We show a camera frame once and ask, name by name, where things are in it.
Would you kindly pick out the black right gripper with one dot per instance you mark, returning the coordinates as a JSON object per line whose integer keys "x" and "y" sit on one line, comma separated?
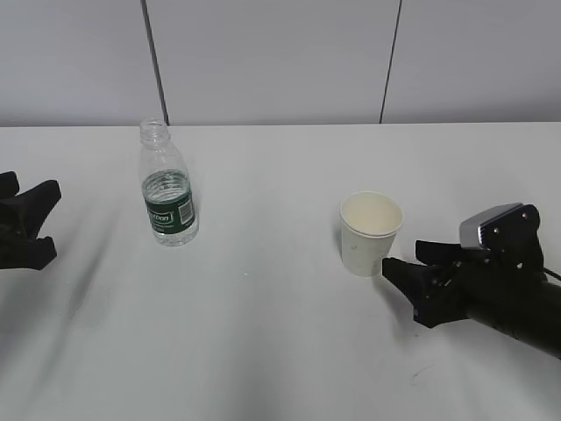
{"x": 454, "y": 282}

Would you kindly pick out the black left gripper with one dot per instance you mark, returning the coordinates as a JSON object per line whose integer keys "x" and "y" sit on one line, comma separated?
{"x": 19, "y": 247}

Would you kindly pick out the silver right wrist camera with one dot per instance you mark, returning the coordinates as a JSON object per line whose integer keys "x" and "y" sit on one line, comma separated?
{"x": 471, "y": 231}

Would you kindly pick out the clear green-label water bottle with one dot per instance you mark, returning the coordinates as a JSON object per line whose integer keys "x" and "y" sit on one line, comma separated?
{"x": 165, "y": 186}

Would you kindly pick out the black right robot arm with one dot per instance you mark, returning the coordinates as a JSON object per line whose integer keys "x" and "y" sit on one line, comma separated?
{"x": 536, "y": 321}

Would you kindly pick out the white paper cup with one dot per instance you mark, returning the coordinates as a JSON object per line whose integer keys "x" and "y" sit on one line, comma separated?
{"x": 369, "y": 222}

